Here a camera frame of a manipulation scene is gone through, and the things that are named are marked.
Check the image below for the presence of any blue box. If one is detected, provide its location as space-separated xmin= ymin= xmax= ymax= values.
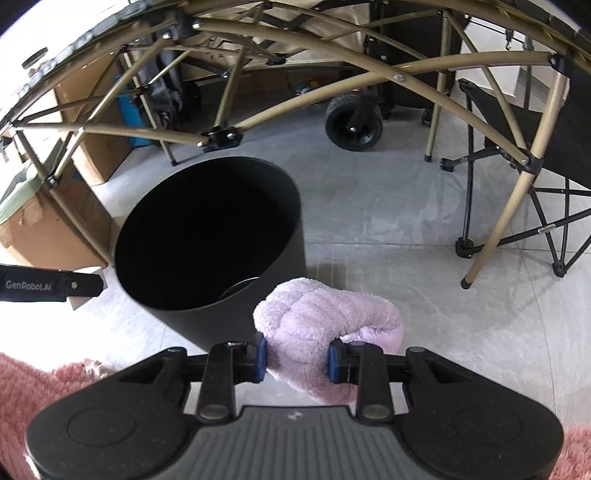
xmin=117 ymin=74 xmax=160 ymax=148

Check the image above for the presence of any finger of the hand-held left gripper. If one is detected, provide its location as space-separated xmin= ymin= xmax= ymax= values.
xmin=0 ymin=263 xmax=105 ymax=303

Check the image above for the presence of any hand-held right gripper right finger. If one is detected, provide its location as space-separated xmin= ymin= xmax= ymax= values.
xmin=327 ymin=338 xmax=446 ymax=423

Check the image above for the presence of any khaki folding table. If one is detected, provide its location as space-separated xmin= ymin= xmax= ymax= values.
xmin=0 ymin=0 xmax=591 ymax=289

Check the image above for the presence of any black bag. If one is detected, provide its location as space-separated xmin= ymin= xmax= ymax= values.
xmin=148 ymin=46 xmax=201 ymax=125

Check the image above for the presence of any black folding chair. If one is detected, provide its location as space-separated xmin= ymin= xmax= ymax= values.
xmin=441 ymin=41 xmax=591 ymax=278

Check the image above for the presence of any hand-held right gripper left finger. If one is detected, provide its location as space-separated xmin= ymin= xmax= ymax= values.
xmin=154 ymin=335 xmax=267 ymax=423

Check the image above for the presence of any cardboard box with liner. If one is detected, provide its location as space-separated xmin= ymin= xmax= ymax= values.
xmin=0 ymin=138 xmax=114 ymax=273

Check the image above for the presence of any black round bin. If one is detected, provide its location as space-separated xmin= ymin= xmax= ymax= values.
xmin=113 ymin=156 xmax=308 ymax=354

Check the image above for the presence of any lilac fluffy cloth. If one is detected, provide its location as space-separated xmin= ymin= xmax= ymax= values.
xmin=253 ymin=277 xmax=404 ymax=407

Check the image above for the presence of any open cardboard box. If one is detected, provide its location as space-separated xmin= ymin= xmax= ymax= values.
xmin=51 ymin=51 xmax=139 ymax=185

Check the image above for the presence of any pink fluffy fabric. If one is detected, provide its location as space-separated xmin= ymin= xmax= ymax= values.
xmin=0 ymin=353 xmax=591 ymax=480

